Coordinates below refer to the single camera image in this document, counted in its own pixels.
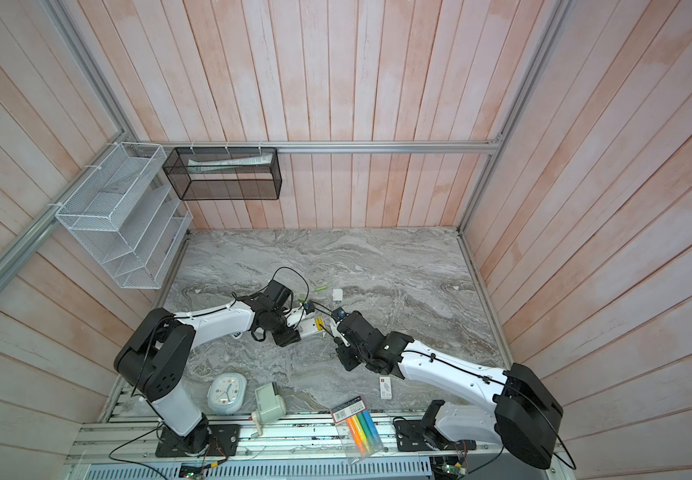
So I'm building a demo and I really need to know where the white air conditioner remote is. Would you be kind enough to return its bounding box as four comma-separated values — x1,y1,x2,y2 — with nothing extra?
297,317,327,339

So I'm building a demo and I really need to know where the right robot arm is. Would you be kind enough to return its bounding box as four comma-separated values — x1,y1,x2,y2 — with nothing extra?
331,309,563,470

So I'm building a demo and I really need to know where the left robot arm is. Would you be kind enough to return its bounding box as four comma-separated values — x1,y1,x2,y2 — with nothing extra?
113,280,307,444

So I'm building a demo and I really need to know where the pale green alarm clock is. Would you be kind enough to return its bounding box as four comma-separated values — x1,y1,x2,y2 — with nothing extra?
207,372,247,415

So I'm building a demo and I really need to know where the pack of coloured markers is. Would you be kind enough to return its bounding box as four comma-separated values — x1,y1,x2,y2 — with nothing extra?
330,396,384,464

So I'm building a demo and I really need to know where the paper in black basket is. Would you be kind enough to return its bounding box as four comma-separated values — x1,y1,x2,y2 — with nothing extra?
187,154,274,174

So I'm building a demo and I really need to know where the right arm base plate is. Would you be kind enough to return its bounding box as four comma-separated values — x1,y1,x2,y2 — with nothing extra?
392,416,477,452

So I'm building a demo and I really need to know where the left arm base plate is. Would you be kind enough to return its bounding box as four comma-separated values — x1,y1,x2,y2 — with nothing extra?
155,424,240,458

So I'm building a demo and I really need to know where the black wire mesh basket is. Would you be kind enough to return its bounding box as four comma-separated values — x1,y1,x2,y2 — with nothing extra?
163,146,283,201

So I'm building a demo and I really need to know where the white wire mesh shelf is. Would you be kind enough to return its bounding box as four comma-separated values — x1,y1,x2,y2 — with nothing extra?
56,142,192,290

